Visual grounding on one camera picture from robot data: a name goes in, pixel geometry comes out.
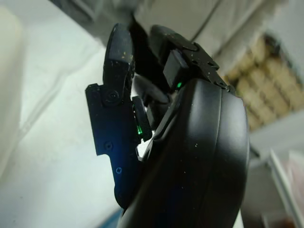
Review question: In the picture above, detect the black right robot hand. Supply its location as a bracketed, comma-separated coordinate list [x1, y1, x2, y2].
[85, 22, 250, 228]

